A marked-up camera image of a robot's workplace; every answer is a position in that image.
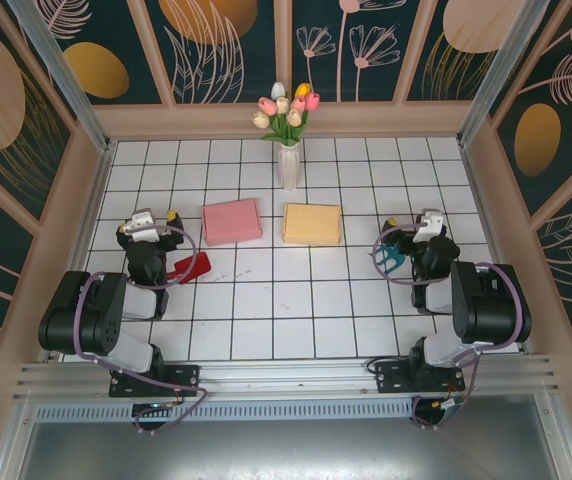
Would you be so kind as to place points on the pink paper box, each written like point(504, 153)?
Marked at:
point(231, 222)

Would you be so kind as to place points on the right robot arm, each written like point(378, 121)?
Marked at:
point(491, 310)

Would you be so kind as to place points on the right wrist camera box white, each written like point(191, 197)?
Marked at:
point(428, 225)

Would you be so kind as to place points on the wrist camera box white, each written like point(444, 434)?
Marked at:
point(142, 223)
point(428, 225)

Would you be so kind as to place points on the white ribbed vase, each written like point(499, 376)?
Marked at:
point(289, 167)

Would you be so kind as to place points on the aluminium mounting rail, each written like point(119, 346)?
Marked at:
point(286, 375)

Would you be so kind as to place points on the red toy shovel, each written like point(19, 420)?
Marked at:
point(193, 266)

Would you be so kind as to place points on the yellow paper box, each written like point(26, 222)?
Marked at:
point(312, 224)

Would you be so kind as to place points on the tulip flower bouquet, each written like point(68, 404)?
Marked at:
point(286, 112)

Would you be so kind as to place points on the aluminium frame post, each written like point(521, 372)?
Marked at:
point(506, 60)
point(61, 65)

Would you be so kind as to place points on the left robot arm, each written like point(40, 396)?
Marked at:
point(73, 320)

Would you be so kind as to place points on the teal toy rake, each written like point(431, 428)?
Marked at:
point(391, 257)

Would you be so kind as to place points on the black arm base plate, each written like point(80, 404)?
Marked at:
point(186, 377)
point(391, 380)

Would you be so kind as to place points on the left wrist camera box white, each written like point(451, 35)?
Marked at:
point(142, 223)

